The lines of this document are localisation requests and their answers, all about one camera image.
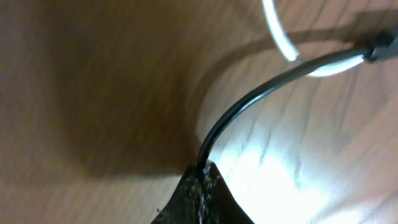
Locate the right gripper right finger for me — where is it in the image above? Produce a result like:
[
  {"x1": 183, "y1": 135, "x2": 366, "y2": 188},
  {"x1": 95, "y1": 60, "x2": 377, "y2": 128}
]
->
[{"x1": 200, "y1": 161, "x2": 254, "y2": 224}]

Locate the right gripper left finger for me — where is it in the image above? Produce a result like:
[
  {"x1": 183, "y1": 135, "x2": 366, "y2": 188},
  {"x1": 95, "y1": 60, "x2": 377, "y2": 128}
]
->
[{"x1": 151, "y1": 165, "x2": 202, "y2": 224}]

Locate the white usb cable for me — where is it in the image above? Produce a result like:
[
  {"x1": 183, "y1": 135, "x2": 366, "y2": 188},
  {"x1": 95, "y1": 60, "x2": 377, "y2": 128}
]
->
[{"x1": 261, "y1": 0, "x2": 365, "y2": 78}]

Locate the thin black usb cable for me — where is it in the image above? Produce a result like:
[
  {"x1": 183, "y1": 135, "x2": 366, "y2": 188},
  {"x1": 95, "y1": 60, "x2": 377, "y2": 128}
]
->
[{"x1": 196, "y1": 29, "x2": 398, "y2": 171}]

